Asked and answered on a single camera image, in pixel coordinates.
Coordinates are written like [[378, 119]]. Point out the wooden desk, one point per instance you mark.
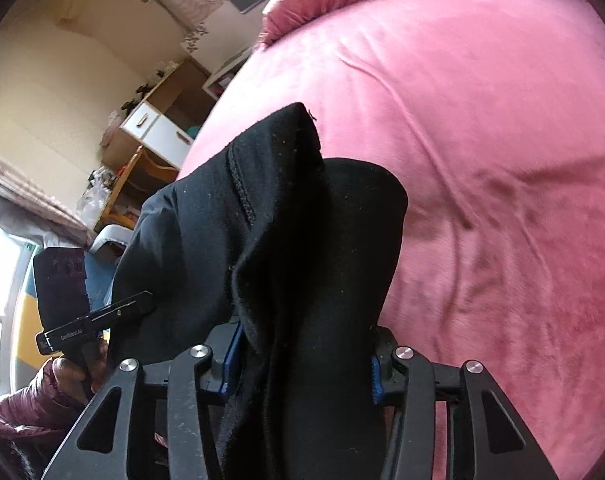
[[175, 87]]

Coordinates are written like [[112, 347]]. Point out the white plastic stool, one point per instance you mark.
[[110, 237]]

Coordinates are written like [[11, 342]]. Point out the white shelf unit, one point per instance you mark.
[[220, 80]]

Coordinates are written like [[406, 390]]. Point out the person's left forearm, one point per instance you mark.
[[22, 405]]

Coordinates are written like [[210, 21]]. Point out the clear plastic bag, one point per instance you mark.
[[95, 192]]

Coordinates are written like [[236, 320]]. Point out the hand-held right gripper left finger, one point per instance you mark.
[[231, 357]]

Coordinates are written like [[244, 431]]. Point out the pink bed blanket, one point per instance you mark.
[[482, 135]]

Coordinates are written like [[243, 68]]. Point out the floral curtain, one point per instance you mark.
[[182, 0]]

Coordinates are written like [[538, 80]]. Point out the white drawer cabinet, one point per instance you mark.
[[157, 130]]

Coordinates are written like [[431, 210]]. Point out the black pants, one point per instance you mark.
[[307, 260]]

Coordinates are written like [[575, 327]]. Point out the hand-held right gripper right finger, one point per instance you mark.
[[376, 377]]

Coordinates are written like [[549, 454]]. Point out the wooden side table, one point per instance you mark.
[[132, 175]]

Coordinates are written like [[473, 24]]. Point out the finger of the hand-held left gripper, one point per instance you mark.
[[145, 302]]

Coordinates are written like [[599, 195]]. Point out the person's left hand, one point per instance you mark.
[[67, 375]]

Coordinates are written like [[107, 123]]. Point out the striped curtain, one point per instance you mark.
[[27, 195]]

